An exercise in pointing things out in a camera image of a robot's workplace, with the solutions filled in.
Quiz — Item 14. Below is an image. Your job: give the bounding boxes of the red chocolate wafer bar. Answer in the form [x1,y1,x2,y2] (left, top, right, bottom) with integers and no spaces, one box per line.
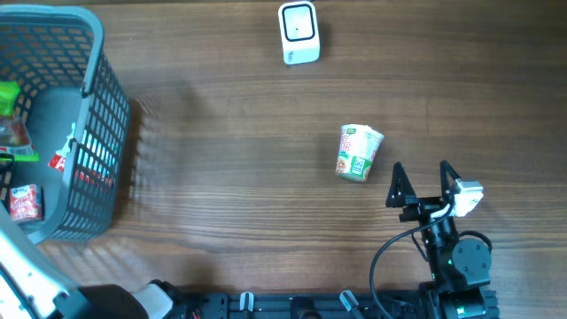
[48,153,114,188]

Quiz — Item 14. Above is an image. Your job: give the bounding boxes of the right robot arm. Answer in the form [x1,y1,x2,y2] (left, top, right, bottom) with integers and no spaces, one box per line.
[386,160,492,318]

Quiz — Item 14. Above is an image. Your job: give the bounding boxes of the cup noodles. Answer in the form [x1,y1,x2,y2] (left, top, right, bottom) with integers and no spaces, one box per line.
[335,124,384,182]

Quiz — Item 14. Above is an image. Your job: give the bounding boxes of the small red tissue pack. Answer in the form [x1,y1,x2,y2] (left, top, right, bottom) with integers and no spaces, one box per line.
[9,184,43,222]

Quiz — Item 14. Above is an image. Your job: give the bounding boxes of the green gummy candy bag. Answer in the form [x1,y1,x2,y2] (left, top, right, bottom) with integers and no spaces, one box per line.
[1,82,39,165]

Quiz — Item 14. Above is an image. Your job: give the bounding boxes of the white barcode scanner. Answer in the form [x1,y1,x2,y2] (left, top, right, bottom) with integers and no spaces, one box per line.
[278,1,321,66]

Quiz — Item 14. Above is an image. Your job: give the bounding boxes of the teal snack packet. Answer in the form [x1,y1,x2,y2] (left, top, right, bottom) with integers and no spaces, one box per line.
[61,122,116,169]

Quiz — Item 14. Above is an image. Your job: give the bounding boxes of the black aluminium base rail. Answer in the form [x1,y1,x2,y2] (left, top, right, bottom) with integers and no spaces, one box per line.
[182,289,501,319]

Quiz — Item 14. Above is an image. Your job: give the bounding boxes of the grey plastic mesh basket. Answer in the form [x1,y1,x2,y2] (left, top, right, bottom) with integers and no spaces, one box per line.
[1,4,131,244]

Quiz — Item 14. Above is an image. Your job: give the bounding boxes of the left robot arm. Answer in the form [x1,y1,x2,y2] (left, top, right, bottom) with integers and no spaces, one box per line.
[1,208,175,319]

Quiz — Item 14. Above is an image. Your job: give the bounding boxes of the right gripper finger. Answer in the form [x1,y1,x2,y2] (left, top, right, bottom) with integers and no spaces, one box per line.
[385,162,416,208]
[439,159,460,199]

